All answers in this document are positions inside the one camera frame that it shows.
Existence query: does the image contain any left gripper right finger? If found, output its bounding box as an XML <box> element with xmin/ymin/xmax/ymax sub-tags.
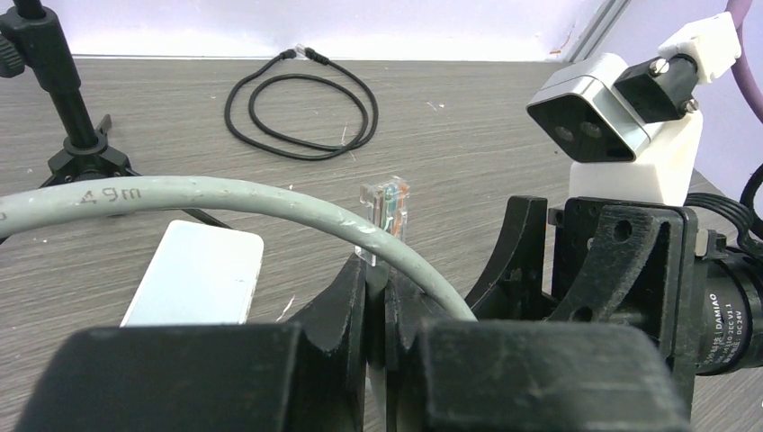
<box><xmin>384</xmin><ymin>271</ymin><xmax>477</xmax><ymax>431</ymax></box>

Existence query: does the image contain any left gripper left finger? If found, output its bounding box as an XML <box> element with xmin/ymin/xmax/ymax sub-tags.
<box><xmin>288</xmin><ymin>256</ymin><xmax>366</xmax><ymax>431</ymax></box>

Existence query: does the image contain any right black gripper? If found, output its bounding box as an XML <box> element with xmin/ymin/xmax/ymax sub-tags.
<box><xmin>465</xmin><ymin>196</ymin><xmax>701</xmax><ymax>411</ymax></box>

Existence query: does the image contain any white network switch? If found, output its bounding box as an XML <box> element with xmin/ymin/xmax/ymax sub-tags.
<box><xmin>121</xmin><ymin>220</ymin><xmax>265</xmax><ymax>327</ymax></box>

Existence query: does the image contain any grey ethernet cable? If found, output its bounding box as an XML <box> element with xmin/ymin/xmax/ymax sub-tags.
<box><xmin>0</xmin><ymin>175</ymin><xmax>478</xmax><ymax>323</ymax></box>

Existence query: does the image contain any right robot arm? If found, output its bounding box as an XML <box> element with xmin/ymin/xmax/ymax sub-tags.
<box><xmin>466</xmin><ymin>172</ymin><xmax>762</xmax><ymax>402</ymax></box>

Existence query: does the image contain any black tripod stand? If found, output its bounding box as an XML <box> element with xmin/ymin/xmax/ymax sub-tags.
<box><xmin>0</xmin><ymin>0</ymin><xmax>234</xmax><ymax>247</ymax></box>

